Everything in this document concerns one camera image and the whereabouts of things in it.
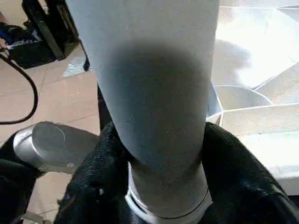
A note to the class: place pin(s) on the white plastic table leg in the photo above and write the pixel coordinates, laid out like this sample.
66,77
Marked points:
151,93

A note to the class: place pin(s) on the black floor equipment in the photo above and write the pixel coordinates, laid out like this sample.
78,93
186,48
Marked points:
35,53

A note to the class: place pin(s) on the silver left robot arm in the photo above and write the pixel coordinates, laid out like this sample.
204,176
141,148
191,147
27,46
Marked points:
53,144

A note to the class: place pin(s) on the white plastic table top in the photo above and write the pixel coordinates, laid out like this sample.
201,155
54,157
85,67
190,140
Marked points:
257,46

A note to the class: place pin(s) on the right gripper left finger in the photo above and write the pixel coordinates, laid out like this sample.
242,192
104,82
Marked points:
93,182

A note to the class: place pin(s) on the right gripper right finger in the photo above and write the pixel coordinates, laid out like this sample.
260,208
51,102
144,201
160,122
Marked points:
245,186

